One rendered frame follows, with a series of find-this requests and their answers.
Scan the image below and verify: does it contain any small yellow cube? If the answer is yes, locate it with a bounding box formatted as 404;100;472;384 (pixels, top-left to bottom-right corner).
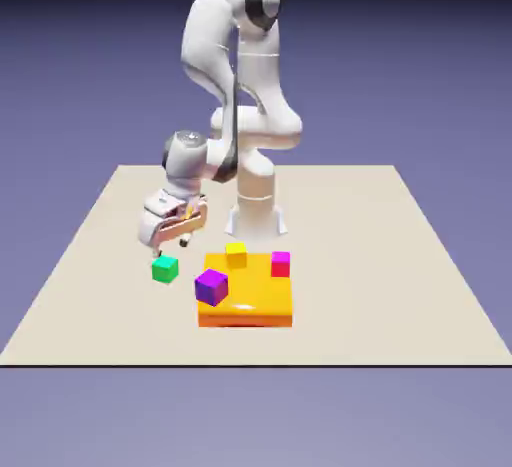
224;241;248;269

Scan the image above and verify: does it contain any large orange box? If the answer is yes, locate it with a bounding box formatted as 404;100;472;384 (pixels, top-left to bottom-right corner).
197;251;294;329

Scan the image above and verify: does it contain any small pink cube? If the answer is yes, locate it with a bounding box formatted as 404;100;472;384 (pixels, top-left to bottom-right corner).
270;250;292;279

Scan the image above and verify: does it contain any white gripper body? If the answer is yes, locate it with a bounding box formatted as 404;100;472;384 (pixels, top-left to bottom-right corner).
137;203;209;249

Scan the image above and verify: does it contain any small purple cube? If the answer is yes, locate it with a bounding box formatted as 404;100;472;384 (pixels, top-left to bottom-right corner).
194;268;230;308

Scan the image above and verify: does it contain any small green cube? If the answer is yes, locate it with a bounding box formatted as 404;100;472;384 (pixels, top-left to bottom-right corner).
151;255;180;285

